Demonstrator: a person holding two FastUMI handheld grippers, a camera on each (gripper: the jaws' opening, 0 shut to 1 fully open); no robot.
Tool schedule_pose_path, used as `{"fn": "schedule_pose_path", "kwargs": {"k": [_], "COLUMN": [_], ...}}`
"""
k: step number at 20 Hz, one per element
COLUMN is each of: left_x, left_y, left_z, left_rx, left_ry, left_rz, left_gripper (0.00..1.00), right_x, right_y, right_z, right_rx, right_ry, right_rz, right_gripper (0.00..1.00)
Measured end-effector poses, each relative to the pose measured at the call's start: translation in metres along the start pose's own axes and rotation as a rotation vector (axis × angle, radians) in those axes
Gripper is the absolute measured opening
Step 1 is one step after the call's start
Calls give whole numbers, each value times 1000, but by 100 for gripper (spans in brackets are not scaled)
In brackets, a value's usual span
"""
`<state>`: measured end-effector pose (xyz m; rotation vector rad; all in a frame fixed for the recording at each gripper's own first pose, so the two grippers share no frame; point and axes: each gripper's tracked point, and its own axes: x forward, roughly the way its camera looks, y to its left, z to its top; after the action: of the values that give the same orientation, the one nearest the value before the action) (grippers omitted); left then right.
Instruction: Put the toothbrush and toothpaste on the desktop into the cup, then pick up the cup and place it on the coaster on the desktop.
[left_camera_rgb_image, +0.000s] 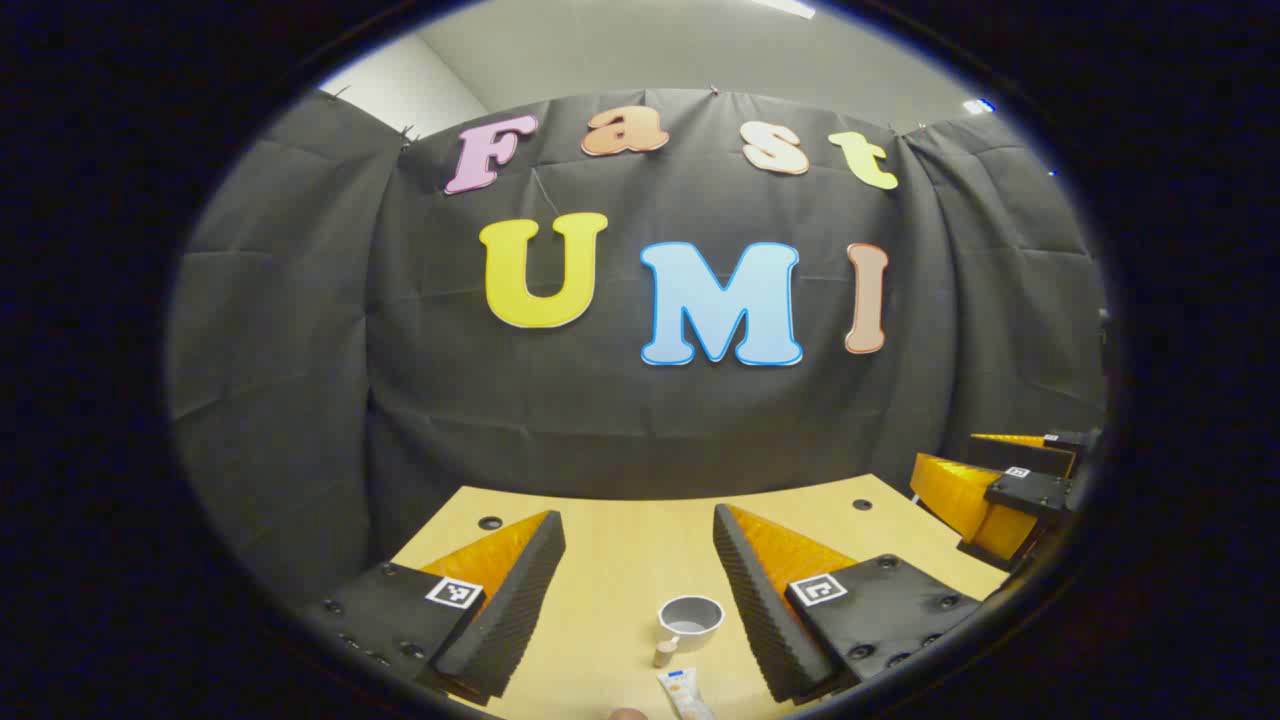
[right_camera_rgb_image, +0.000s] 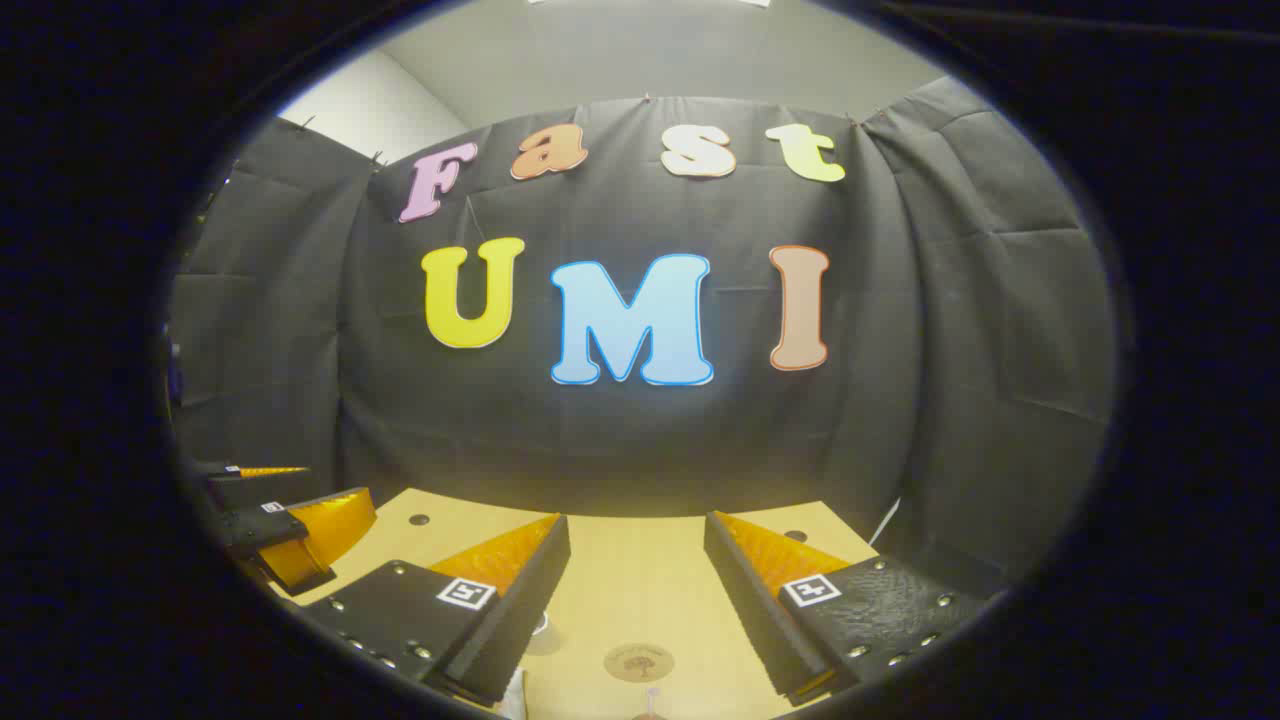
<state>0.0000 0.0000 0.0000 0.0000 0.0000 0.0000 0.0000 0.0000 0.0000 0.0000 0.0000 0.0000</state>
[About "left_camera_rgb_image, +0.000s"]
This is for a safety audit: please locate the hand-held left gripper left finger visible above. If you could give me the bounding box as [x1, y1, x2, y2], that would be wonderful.
[300, 510, 567, 707]

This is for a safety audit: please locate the black backdrop cloth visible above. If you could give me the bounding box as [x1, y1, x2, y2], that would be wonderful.
[165, 88, 1109, 611]

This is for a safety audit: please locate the white cup with wooden handle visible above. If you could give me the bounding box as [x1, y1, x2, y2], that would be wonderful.
[652, 595, 726, 669]

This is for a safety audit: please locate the white toothpaste tube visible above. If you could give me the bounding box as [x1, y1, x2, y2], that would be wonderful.
[656, 668, 716, 720]

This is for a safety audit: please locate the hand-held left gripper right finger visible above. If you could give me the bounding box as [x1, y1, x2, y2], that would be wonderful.
[712, 504, 986, 705]

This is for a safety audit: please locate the light wooden desktop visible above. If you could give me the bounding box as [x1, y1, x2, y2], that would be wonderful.
[390, 474, 1011, 720]

